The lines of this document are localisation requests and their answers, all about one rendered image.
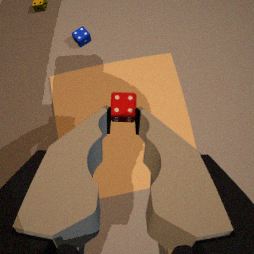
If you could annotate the red die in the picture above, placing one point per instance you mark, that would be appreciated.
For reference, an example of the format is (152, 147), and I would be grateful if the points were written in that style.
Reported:
(123, 107)

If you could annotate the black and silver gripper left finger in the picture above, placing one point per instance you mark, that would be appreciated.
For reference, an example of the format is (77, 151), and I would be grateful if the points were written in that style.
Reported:
(53, 199)

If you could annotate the orange flat mat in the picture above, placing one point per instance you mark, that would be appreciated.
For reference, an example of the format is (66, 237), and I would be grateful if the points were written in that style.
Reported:
(80, 93)

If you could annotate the yellow die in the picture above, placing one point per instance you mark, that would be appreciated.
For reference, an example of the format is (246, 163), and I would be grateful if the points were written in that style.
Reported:
(39, 5)

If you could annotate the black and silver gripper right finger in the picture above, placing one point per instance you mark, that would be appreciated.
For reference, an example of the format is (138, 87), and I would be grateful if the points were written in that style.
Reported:
(192, 200)

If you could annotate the blue die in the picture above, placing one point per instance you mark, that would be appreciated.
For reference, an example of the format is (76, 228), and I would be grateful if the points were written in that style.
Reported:
(81, 36)

